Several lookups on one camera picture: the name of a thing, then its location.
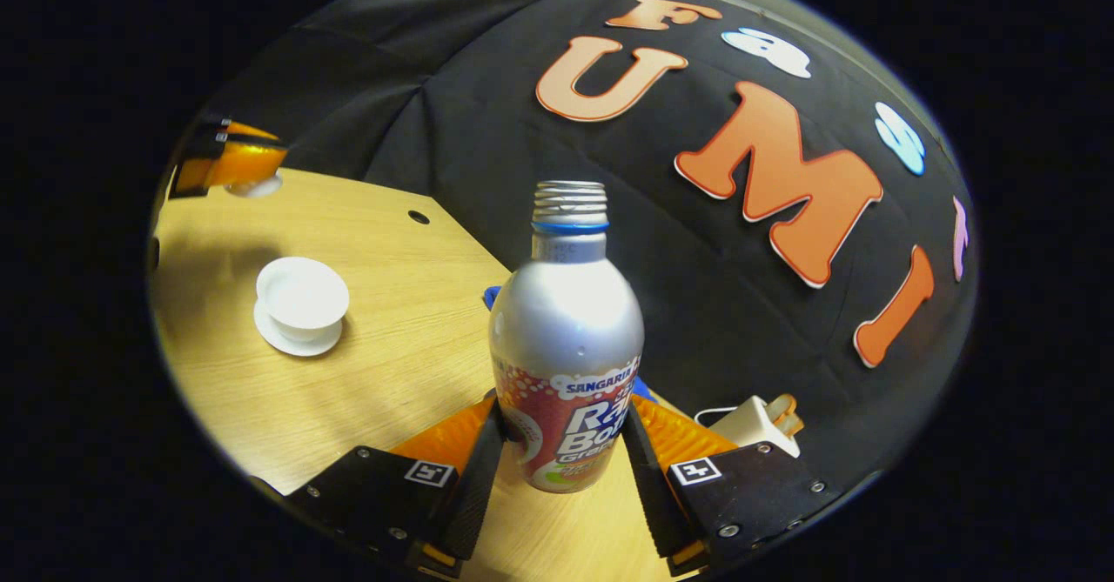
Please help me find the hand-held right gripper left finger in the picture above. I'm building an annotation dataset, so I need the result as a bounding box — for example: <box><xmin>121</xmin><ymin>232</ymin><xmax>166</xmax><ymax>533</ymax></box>
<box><xmin>252</xmin><ymin>395</ymin><xmax>507</xmax><ymax>579</ymax></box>

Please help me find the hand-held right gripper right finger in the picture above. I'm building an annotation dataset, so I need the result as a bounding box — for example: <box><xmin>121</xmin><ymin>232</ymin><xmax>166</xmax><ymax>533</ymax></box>
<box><xmin>620</xmin><ymin>395</ymin><xmax>841</xmax><ymax>576</ymax></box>

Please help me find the white teacup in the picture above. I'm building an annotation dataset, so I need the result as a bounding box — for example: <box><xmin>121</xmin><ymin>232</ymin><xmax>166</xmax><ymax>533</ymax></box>
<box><xmin>256</xmin><ymin>257</ymin><xmax>351</xmax><ymax>343</ymax></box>

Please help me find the silver water bottle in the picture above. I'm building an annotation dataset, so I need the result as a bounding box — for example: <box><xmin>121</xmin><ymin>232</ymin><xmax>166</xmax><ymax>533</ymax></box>
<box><xmin>487</xmin><ymin>180</ymin><xmax>647</xmax><ymax>494</ymax></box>

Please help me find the white toaster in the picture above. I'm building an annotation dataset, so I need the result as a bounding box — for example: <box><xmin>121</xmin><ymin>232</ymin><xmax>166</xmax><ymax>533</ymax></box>
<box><xmin>709</xmin><ymin>395</ymin><xmax>802</xmax><ymax>459</ymax></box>

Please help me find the blue towel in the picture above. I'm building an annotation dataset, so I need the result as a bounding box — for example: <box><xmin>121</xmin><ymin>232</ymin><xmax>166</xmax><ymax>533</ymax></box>
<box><xmin>483</xmin><ymin>284</ymin><xmax>655</xmax><ymax>402</ymax></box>

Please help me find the white saucer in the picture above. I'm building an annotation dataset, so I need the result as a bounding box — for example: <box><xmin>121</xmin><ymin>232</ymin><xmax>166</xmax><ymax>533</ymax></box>
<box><xmin>253</xmin><ymin>299</ymin><xmax>344</xmax><ymax>358</ymax></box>

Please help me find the black backdrop cloth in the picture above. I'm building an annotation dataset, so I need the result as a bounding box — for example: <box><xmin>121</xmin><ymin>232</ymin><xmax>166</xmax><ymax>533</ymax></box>
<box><xmin>200</xmin><ymin>0</ymin><xmax>980</xmax><ymax>487</ymax></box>

